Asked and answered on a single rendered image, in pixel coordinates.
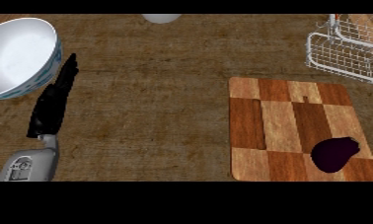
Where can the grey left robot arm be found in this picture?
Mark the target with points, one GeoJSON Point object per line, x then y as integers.
{"type": "Point", "coordinates": [33, 164]}

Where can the checkered wooden cutting board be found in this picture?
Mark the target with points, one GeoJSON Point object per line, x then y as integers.
{"type": "Point", "coordinates": [287, 126]}

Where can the white round object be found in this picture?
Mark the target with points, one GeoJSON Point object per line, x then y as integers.
{"type": "Point", "coordinates": [162, 17]}

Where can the dark purple eggplant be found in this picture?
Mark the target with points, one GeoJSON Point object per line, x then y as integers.
{"type": "Point", "coordinates": [333, 154]}

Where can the white bowl with blue pattern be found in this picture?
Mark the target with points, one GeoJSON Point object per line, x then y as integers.
{"type": "Point", "coordinates": [25, 53]}

